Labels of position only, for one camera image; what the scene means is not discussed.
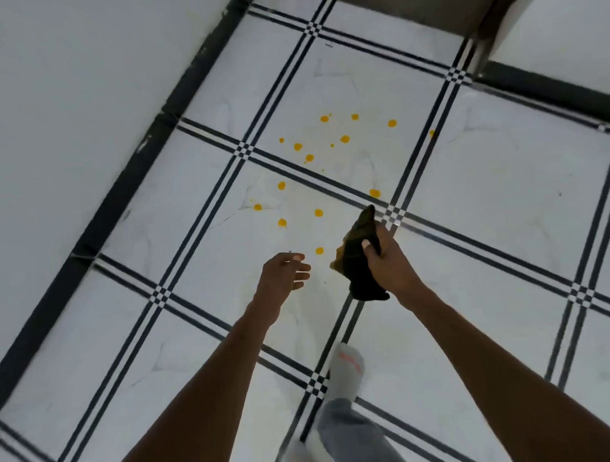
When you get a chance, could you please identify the person's right hand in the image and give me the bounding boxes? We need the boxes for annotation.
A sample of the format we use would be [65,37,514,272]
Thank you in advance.
[361,220,429,308]

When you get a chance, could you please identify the person's left hand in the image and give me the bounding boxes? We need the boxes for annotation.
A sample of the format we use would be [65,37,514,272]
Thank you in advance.
[252,251,313,313]

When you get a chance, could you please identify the dark cleaning cloth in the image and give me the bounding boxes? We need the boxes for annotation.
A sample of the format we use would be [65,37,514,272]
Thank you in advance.
[327,204,391,303]

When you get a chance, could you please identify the person's right forearm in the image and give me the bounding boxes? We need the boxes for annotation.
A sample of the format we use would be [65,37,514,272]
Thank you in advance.
[396,278,610,462]

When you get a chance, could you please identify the person's left forearm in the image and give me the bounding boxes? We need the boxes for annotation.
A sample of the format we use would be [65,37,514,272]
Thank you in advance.
[102,298,294,462]

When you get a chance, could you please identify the yellow spill drops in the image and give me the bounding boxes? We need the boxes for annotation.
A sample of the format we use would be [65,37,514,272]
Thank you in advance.
[247,109,441,258]

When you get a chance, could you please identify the white sock with orange mark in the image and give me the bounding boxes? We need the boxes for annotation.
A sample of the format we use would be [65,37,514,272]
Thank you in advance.
[323,342,367,404]

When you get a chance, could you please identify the grey trouser leg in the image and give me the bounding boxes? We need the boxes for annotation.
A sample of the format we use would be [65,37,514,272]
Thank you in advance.
[316,395,414,462]

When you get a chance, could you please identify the long black baseboard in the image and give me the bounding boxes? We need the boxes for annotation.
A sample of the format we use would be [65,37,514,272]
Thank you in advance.
[0,0,275,420]

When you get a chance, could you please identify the short black baseboard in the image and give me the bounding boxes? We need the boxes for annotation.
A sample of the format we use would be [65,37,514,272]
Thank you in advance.
[475,57,610,133]

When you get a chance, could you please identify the grey-brown door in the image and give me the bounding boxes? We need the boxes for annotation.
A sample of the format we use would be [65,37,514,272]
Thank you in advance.
[302,0,510,43]

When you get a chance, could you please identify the dark door frame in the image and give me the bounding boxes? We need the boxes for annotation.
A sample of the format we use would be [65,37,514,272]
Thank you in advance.
[469,0,536,77]

